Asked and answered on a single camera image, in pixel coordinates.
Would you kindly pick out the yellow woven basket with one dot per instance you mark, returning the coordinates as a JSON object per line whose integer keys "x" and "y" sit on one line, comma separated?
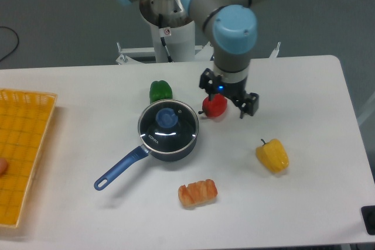
{"x": 25, "y": 118}

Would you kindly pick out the orange bread pastry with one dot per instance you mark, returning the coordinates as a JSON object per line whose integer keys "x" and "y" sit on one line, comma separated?
{"x": 197, "y": 193}

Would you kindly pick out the green bell pepper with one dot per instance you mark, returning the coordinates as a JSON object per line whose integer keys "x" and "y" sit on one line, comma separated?
{"x": 160, "y": 90}

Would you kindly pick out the yellow bell pepper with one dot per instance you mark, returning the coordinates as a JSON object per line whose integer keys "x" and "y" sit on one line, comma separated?
{"x": 272, "y": 155}

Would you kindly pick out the peach object in basket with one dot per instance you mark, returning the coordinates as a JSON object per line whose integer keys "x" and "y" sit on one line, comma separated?
{"x": 3, "y": 165}

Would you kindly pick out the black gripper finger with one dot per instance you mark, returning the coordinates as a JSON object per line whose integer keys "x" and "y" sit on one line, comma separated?
{"x": 210, "y": 83}
{"x": 249, "y": 104}

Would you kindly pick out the red bell pepper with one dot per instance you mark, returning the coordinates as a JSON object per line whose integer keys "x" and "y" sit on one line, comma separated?
{"x": 215, "y": 107}

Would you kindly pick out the black device at edge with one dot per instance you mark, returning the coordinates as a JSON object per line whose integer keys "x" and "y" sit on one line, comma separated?
{"x": 368, "y": 214}

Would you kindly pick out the dark blue saucepan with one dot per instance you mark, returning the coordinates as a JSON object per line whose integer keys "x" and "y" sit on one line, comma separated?
{"x": 133, "y": 156}

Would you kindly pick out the glass lid blue knob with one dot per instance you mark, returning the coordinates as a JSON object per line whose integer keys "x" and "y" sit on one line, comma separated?
{"x": 168, "y": 127}

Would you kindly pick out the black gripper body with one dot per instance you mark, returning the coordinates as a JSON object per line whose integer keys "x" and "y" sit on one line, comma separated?
{"x": 231, "y": 85}

